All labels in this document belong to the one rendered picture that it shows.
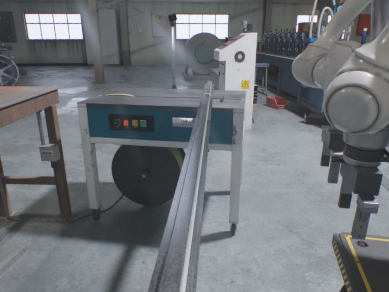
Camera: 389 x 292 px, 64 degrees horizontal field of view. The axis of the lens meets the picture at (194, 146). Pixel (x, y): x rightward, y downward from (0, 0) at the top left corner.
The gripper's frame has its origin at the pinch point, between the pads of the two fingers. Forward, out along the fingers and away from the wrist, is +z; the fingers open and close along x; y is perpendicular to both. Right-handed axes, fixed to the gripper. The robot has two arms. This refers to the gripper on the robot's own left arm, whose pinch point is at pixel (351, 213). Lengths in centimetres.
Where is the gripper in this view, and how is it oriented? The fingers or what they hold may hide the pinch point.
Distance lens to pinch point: 83.9
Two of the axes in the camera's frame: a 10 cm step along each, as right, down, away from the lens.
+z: 0.0, 9.5, 3.2
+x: -2.1, 3.2, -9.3
